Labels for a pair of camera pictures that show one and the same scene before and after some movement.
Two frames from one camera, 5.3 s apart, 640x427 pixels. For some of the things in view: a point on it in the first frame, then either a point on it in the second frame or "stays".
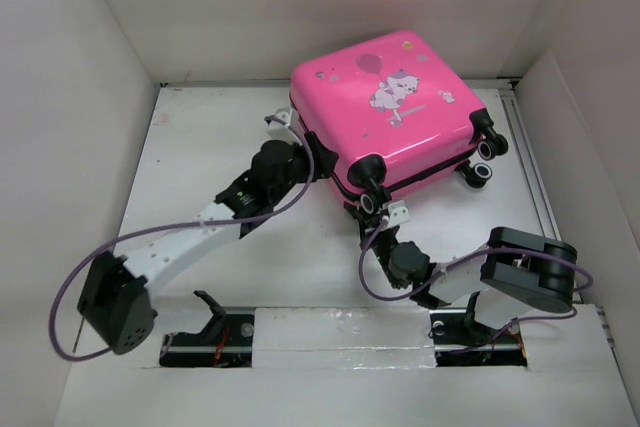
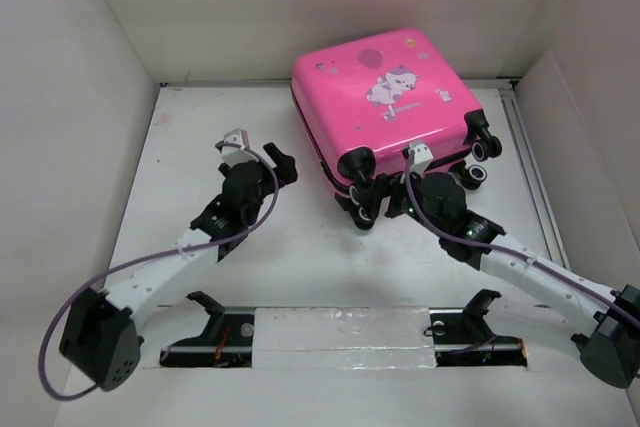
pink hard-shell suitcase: [394, 113] stays
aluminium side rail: [531, 167] stays
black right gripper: [382, 231] to [392, 184]
